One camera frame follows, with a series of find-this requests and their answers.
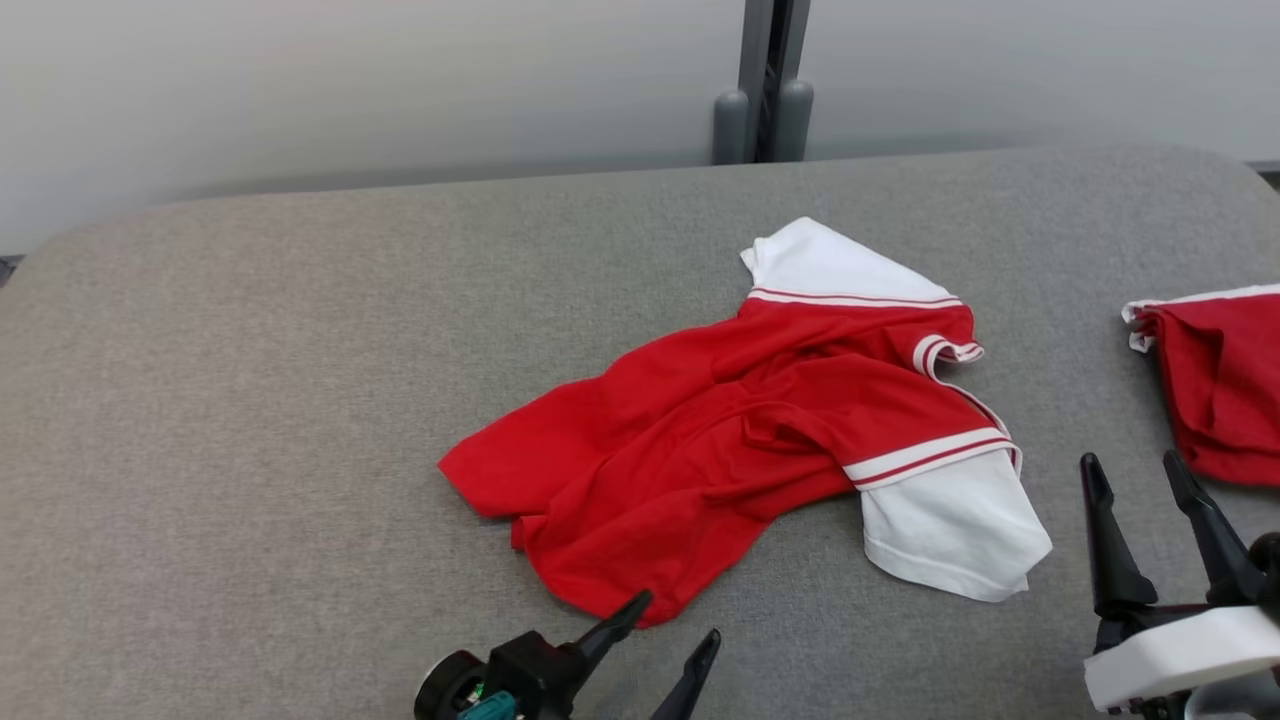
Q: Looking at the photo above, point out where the teal cable connector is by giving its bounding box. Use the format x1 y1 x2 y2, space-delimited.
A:
458 690 521 720

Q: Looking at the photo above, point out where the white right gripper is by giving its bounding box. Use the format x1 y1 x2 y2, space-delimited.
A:
1080 449 1280 720

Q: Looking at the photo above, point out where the grey metal frame post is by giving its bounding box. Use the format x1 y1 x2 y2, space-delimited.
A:
712 0 815 166

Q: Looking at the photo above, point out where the red white jersey shirt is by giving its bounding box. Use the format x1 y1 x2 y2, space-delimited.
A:
437 216 1054 629
1120 284 1280 488

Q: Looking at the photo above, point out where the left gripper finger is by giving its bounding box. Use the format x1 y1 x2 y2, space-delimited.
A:
568 589 655 693
650 628 722 720

